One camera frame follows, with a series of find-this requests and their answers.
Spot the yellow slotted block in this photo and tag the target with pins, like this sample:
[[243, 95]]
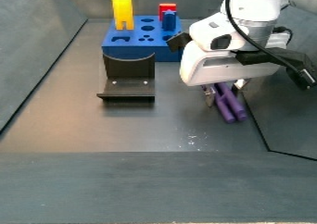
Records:
[[124, 14]]

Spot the red block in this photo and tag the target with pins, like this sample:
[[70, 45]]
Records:
[[166, 8]]

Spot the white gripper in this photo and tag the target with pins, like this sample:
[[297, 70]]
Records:
[[210, 56]]

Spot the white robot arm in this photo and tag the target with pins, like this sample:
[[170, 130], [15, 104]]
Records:
[[253, 19]]

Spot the blue star peg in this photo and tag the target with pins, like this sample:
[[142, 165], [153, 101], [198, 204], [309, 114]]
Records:
[[169, 20]]

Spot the purple three prong object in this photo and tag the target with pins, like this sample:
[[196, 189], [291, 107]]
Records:
[[228, 103]]

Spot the blue shape sorter block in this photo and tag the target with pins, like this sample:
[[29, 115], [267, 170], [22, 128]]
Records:
[[145, 41]]

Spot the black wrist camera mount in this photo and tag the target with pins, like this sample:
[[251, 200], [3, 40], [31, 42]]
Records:
[[178, 41]]

